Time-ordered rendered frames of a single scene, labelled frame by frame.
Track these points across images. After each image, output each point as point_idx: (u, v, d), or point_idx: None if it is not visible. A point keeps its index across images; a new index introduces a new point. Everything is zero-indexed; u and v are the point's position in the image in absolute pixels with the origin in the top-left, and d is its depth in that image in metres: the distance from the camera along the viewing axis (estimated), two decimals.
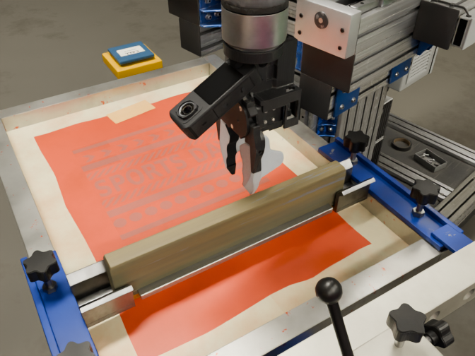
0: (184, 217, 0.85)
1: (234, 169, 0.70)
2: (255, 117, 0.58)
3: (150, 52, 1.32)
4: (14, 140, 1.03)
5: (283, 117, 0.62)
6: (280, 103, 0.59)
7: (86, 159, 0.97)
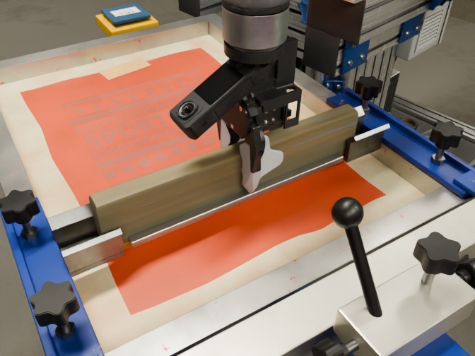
0: None
1: None
2: (255, 117, 0.58)
3: (146, 13, 1.25)
4: None
5: (283, 117, 0.62)
6: (280, 103, 0.59)
7: (75, 114, 0.90)
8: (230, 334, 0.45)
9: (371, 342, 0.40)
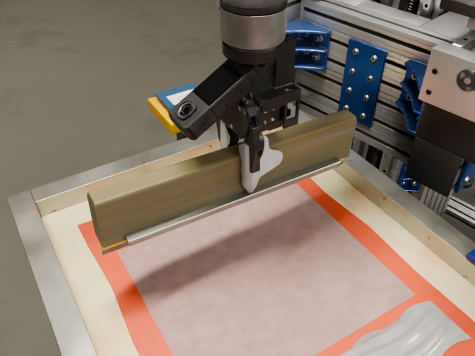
0: None
1: None
2: (254, 117, 0.58)
3: None
4: (53, 230, 0.79)
5: (282, 117, 0.62)
6: (279, 103, 0.59)
7: None
8: None
9: None
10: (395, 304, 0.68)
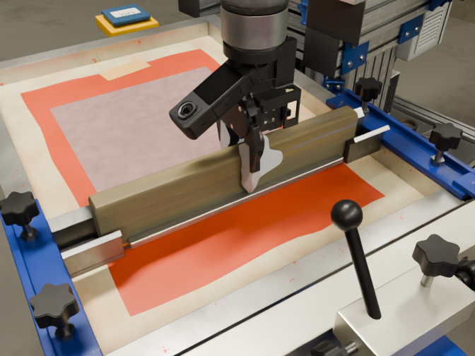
0: None
1: None
2: (254, 117, 0.58)
3: (146, 13, 1.25)
4: None
5: (283, 117, 0.62)
6: (280, 103, 0.59)
7: None
8: (230, 336, 0.45)
9: (370, 344, 0.41)
10: None
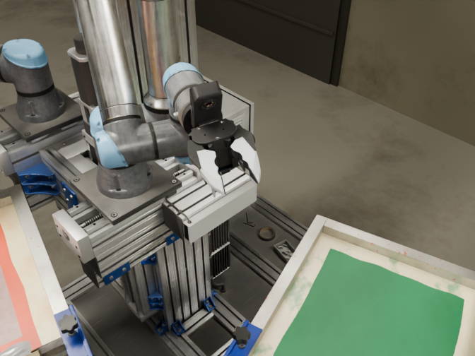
0: None
1: (224, 188, 0.68)
2: None
3: None
4: None
5: (236, 160, 0.79)
6: None
7: None
8: None
9: None
10: (6, 342, 1.18)
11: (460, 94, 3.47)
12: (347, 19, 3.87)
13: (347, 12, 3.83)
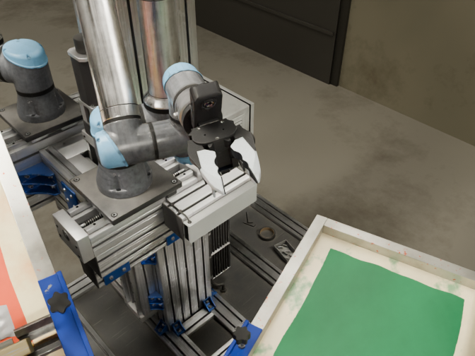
0: None
1: (224, 188, 0.68)
2: None
3: None
4: None
5: (236, 160, 0.79)
6: None
7: None
8: None
9: None
10: None
11: (460, 94, 3.47)
12: (347, 19, 3.87)
13: (347, 12, 3.83)
